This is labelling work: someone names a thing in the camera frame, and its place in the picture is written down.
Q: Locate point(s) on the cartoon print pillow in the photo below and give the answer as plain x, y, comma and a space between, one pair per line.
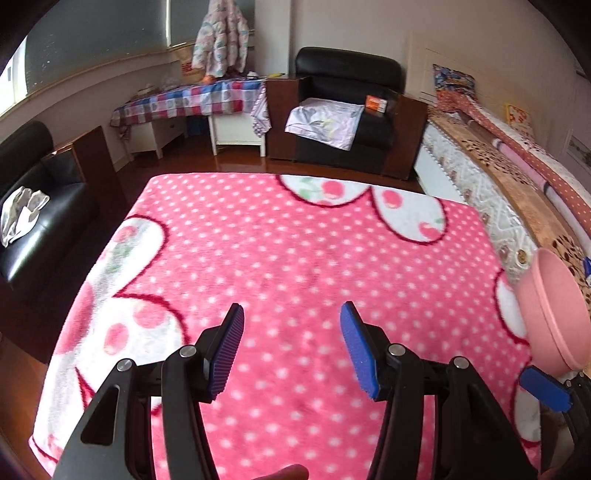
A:
455, 81

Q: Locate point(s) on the window with grey blind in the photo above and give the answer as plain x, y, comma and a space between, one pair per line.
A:
92, 37

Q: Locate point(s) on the checkered tablecloth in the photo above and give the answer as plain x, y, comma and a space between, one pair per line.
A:
184, 99

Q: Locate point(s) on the white bed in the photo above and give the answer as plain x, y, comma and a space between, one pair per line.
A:
466, 184

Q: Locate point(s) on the floral print cloth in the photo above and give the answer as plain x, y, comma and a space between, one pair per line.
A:
323, 122

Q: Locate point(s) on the white crumpled cloth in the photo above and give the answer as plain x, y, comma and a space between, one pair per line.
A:
18, 212

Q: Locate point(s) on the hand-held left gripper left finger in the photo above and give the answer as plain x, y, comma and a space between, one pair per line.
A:
226, 350

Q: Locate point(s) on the white puffer jacket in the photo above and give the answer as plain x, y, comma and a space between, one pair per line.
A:
219, 41

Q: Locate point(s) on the black leather armchair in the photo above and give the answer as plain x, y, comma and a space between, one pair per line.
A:
346, 69
41, 230

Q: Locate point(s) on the pink polka dot blanket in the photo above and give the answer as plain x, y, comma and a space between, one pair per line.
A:
277, 240

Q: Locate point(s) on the small orange box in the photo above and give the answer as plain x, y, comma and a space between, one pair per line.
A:
376, 104

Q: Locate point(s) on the white printed bag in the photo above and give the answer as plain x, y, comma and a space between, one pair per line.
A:
184, 64

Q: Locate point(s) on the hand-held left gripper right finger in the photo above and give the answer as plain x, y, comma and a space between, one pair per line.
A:
360, 350

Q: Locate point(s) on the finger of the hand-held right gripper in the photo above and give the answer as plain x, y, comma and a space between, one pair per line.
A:
545, 390

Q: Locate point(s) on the pink dotted quilt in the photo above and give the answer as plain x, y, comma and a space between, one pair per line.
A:
554, 170

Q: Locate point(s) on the brown leaf print blanket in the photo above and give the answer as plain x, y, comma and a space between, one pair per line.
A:
508, 184

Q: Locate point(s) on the yellow floral pillow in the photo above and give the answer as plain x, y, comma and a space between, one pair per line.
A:
519, 117

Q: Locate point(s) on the white wardrobe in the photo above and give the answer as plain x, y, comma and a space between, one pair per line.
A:
579, 138

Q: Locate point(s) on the pink plastic bucket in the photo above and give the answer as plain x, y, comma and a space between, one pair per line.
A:
549, 304

